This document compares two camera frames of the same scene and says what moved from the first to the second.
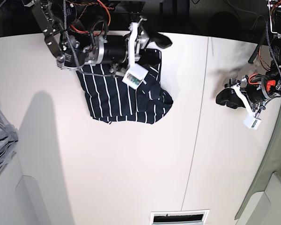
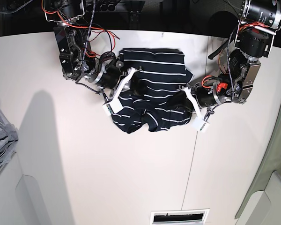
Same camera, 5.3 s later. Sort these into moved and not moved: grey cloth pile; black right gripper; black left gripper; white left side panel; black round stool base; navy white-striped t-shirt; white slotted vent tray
Moved: black left gripper; black right gripper; navy white-striped t-shirt
Not moved: white slotted vent tray; black round stool base; white left side panel; grey cloth pile
